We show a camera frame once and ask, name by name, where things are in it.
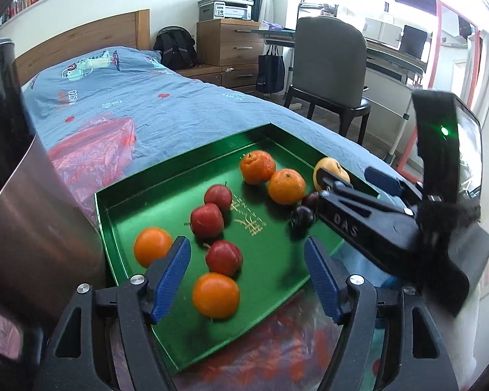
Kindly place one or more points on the dark purple plum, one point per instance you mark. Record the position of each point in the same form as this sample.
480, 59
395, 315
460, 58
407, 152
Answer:
309, 199
301, 218

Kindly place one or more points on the small red apple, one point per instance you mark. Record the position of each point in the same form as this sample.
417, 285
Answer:
224, 258
206, 220
218, 196

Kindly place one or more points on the brown metallic electric kettle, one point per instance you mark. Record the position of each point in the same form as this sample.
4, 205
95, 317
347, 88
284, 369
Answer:
32, 220

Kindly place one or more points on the bumpy orange tangerine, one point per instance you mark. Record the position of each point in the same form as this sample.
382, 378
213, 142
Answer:
257, 166

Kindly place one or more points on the smooth orange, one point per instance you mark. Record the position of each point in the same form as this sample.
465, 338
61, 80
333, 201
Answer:
216, 295
153, 246

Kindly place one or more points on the black monitor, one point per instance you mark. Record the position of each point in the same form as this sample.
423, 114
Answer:
415, 40

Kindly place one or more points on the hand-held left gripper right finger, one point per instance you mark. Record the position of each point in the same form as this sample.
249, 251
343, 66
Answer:
324, 281

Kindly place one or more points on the grey chair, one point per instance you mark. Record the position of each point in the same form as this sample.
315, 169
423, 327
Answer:
330, 61

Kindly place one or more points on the red framed panel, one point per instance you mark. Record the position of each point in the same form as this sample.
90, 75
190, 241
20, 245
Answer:
438, 40

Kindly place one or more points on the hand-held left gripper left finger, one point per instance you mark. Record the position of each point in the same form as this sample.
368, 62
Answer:
171, 279

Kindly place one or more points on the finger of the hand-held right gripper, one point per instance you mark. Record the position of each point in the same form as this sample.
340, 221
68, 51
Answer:
350, 222
385, 181

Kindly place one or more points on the orange with green stem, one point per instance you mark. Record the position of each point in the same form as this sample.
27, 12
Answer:
286, 186

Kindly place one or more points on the wooden drawer cabinet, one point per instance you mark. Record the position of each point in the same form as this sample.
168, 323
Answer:
228, 42

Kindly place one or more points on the white box appliance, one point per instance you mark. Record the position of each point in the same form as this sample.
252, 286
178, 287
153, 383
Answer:
381, 32

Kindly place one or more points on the green tray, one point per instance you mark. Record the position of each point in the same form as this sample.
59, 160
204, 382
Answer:
244, 326

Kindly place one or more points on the wooden headboard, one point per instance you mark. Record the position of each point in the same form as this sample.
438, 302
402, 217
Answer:
85, 36

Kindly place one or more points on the pink plastic sheet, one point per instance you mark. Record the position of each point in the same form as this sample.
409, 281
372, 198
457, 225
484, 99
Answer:
97, 150

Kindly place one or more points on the black tote bag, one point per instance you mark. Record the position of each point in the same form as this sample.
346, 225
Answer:
271, 73

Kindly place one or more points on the yellow pear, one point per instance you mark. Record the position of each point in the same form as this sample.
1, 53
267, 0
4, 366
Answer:
328, 167

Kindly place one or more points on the white grey printer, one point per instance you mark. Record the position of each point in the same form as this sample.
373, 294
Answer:
228, 8

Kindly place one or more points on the black backpack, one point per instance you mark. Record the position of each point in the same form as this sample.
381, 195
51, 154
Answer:
175, 49

